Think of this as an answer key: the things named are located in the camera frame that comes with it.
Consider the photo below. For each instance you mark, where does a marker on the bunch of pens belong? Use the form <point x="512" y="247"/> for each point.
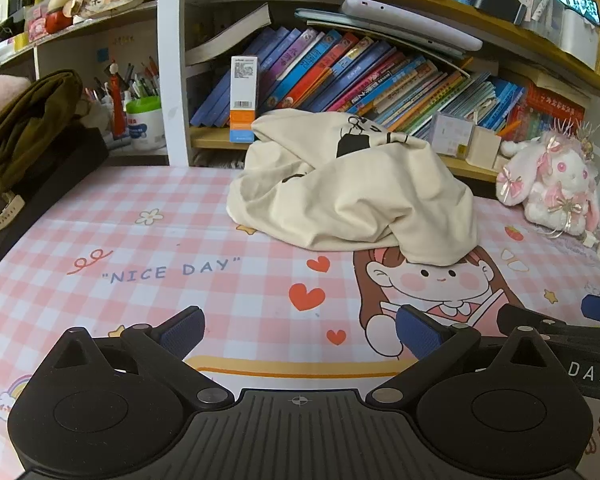
<point x="140" y="82"/>

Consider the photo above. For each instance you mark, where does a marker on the cream t-shirt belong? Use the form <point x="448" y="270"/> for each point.
<point x="355" y="200"/>

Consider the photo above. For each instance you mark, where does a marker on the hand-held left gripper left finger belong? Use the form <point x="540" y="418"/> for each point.
<point x="185" y="332"/>

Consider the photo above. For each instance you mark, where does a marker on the white pink plush bunny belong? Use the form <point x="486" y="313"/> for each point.
<point x="555" y="180"/>

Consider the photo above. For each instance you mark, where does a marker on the cream wristwatch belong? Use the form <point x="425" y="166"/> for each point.
<point x="7" y="212"/>

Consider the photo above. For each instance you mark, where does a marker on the red book set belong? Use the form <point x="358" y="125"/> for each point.
<point x="550" y="110"/>

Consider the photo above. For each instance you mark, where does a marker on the olive green bag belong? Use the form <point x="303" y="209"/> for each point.
<point x="25" y="130"/>

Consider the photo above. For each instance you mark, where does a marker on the white tablet device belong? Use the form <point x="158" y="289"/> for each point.
<point x="410" y="22"/>

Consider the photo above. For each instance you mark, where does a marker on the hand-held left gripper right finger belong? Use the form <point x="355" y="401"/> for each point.
<point x="412" y="330"/>

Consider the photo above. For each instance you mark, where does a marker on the pale wooden box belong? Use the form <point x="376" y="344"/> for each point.
<point x="482" y="147"/>

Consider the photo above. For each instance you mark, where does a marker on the pink checked tablecloth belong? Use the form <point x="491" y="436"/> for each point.
<point x="130" y="220"/>

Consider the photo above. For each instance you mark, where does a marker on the white wooden bookshelf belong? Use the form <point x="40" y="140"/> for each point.
<point x="172" y="85"/>

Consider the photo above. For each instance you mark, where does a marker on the row of colourful books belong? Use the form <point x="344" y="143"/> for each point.
<point x="330" y="70"/>

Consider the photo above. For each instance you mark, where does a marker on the white cube box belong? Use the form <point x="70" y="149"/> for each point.
<point x="450" y="135"/>

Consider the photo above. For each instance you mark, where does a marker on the white green pen cup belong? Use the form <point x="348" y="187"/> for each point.
<point x="145" y="127"/>

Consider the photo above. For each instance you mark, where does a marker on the tall white orange carton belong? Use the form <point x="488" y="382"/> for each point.
<point x="243" y="100"/>

